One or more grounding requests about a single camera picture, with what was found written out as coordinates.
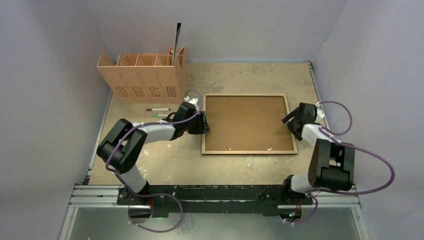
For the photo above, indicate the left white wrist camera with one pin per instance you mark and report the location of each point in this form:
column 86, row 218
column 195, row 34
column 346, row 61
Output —
column 193, row 101

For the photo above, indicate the orange perforated organizer rack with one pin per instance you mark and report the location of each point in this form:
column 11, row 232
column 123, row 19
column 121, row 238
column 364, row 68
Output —
column 146, row 78

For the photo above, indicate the wooden picture frame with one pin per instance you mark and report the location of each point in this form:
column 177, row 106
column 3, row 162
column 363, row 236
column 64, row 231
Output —
column 248, row 152

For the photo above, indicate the red capped white marker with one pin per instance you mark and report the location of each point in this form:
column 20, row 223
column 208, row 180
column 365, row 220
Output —
column 157, row 109

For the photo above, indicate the aluminium rail frame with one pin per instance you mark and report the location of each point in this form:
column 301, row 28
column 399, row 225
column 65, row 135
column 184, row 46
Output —
column 94, row 214

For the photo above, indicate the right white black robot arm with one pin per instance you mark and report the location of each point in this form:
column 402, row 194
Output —
column 331, row 165

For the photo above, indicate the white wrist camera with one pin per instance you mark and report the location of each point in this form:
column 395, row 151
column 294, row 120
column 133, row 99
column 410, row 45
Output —
column 320, row 114
column 193, row 101

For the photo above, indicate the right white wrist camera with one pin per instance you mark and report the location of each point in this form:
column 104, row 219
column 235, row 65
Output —
column 320, row 114

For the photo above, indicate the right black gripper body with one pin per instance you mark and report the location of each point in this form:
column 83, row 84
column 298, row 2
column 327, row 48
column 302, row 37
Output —
column 294, row 122

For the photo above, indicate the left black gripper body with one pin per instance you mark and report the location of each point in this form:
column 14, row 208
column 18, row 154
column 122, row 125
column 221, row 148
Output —
column 194, row 126

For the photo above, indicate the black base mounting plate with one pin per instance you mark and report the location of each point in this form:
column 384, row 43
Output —
column 267, row 200

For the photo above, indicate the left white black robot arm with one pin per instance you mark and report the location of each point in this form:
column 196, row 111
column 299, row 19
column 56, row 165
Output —
column 122, row 145

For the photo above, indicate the black flat strip in rack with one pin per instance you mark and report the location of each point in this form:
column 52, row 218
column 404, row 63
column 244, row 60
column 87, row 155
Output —
column 176, row 41

